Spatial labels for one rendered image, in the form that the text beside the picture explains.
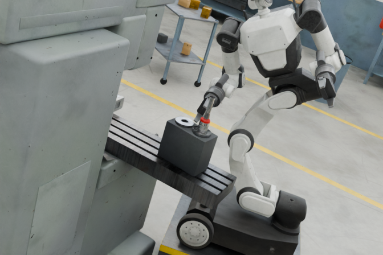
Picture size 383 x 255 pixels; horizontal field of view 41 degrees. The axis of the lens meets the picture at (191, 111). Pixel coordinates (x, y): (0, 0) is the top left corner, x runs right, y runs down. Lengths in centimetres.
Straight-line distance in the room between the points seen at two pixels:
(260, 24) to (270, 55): 16
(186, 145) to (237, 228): 70
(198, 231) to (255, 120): 67
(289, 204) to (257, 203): 18
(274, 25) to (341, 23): 725
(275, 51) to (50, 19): 120
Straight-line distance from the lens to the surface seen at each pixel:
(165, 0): 237
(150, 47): 245
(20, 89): 172
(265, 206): 292
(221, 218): 291
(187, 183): 237
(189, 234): 287
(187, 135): 234
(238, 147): 277
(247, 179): 290
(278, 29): 253
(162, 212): 380
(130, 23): 218
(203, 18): 590
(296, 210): 296
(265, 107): 269
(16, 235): 200
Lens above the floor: 216
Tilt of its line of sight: 23 degrees down
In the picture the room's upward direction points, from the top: 17 degrees clockwise
